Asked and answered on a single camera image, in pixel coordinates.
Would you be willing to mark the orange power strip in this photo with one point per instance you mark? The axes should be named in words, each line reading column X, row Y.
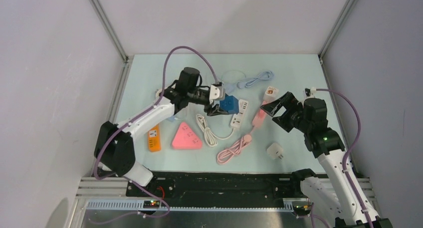
column 154, row 140

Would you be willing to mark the pink triangular power strip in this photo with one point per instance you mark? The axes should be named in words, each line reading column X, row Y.
column 186, row 139

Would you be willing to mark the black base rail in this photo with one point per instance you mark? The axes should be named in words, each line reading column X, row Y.
column 225, row 190

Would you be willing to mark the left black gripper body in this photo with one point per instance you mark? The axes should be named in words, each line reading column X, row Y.
column 198, row 96

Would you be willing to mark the light blue table mat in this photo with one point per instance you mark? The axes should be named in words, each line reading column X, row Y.
column 292, row 72

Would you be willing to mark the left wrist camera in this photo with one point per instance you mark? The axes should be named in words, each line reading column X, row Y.
column 217, row 92

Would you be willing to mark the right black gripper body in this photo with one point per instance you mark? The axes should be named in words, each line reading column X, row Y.
column 293, row 116

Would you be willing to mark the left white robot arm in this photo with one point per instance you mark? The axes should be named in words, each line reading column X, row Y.
column 115, row 146

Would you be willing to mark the white power strip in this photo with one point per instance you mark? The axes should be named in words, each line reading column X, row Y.
column 237, row 118

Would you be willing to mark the white plug adapter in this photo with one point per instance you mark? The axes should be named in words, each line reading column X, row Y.
column 275, row 151

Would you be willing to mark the small light blue charger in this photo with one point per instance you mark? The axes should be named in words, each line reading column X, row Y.
column 173, row 118

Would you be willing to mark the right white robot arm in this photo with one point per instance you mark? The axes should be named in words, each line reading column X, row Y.
column 347, row 205

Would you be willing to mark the dark blue cube socket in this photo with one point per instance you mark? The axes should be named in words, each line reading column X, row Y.
column 230, row 104

